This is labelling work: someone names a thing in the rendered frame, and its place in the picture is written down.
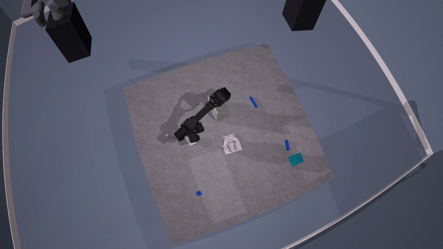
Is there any teal flat rectangular plate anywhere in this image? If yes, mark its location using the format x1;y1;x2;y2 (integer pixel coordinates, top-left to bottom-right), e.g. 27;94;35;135
288;153;303;166

